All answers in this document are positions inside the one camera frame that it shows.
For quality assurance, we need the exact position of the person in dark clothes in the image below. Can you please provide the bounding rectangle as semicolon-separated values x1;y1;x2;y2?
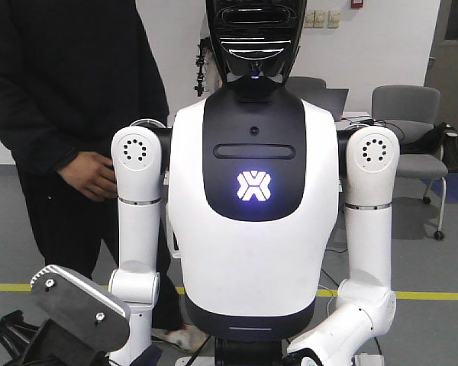
0;0;194;350

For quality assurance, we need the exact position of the white robot arm image right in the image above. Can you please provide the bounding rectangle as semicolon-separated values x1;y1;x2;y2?
285;126;400;365

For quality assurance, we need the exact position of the person's bare hand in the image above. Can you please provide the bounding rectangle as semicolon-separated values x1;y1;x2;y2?
57;152;118;202

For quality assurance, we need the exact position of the grey laptop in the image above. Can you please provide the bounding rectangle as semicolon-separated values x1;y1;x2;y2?
324;88;349;121

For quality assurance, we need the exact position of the grey office chair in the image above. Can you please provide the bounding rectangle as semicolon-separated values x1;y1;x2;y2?
372;85;448;240

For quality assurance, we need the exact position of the black robot head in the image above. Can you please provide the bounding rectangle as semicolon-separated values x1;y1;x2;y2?
206;1;307;108

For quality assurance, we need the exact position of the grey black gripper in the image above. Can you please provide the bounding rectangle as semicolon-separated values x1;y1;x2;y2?
0;265;131;365

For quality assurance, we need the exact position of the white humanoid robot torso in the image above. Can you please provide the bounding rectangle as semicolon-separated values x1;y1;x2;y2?
168;88;338;341

